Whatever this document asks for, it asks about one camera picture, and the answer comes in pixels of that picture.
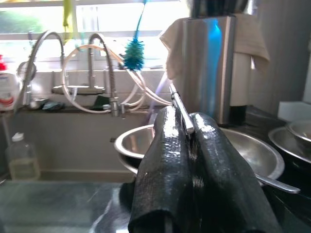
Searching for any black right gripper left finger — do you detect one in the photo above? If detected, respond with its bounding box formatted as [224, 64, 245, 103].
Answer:
[128, 106, 195, 233]

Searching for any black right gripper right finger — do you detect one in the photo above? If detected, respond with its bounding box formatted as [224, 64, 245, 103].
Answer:
[189, 112, 284, 233]

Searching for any steel fork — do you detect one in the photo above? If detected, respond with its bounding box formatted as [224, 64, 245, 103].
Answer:
[255, 173, 301, 194]

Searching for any steel cutlery piece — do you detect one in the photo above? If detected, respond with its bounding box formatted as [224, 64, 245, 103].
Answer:
[169, 83, 195, 134]

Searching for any large steel bowl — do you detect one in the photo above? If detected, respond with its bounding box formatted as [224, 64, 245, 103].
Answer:
[113, 124, 285, 187]

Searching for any wide rimmed steel bowl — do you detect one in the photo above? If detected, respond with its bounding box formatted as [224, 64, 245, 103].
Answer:
[268, 126, 311, 164]

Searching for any steel spring faucet with bar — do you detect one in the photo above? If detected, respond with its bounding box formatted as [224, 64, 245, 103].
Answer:
[51, 33, 127, 118]

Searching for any small steel bowl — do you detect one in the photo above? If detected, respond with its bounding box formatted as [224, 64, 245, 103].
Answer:
[286, 120, 311, 149]

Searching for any dark green sponge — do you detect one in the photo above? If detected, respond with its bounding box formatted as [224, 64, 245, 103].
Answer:
[93, 95, 112, 110]

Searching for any stainless steel sink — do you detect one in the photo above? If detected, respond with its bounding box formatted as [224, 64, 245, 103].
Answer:
[0, 106, 156, 183]

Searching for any stainless steel knife block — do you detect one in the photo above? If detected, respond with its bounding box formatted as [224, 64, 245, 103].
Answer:
[182, 14, 238, 126]

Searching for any blue bottle brush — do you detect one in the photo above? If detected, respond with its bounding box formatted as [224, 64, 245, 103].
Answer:
[123, 0, 146, 72]

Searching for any beige towel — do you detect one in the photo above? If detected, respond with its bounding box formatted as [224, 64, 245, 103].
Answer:
[159, 13, 271, 81]

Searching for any teal scrubber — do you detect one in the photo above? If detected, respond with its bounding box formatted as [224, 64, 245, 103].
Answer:
[42, 101, 65, 112]

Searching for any clear bottle with white cap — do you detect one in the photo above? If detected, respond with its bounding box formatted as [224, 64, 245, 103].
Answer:
[5, 132, 41, 181]

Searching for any small steel cup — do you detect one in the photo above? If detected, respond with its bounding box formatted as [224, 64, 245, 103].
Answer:
[29, 98, 49, 109]

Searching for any arched steel spring faucet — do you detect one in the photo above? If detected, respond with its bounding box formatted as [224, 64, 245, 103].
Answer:
[17, 30, 65, 106]

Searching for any bright window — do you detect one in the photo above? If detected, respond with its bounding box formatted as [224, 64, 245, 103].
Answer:
[0, 0, 192, 72]

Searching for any hanging metal strainer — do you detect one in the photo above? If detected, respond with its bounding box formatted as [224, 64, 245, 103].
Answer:
[16, 61, 37, 81]

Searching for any white soap bottle red cap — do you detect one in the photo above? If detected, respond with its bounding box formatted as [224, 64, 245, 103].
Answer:
[0, 55, 22, 112]

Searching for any yellow green hanging item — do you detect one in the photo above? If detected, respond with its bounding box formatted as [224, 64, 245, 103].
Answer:
[62, 0, 74, 28]

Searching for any white flexible hose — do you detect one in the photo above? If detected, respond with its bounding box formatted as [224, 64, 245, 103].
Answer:
[62, 44, 174, 115]

